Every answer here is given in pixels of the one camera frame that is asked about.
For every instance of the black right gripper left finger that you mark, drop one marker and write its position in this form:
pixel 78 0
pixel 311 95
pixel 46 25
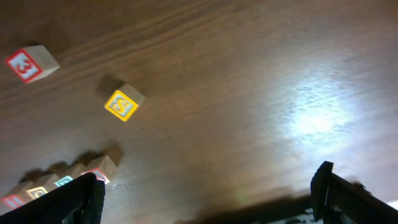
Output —
pixel 79 201

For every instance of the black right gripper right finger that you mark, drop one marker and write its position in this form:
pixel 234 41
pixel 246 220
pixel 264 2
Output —
pixel 335 200

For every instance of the red I block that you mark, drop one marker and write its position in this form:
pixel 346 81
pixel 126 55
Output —
pixel 17 196

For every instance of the green R block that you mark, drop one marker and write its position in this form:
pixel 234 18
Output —
pixel 70 174

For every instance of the red A block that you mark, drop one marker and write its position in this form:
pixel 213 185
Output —
pixel 103 168

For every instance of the yellow K block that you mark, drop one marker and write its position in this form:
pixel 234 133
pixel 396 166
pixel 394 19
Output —
pixel 124 102

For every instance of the red 3 block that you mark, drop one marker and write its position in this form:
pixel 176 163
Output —
pixel 32 63

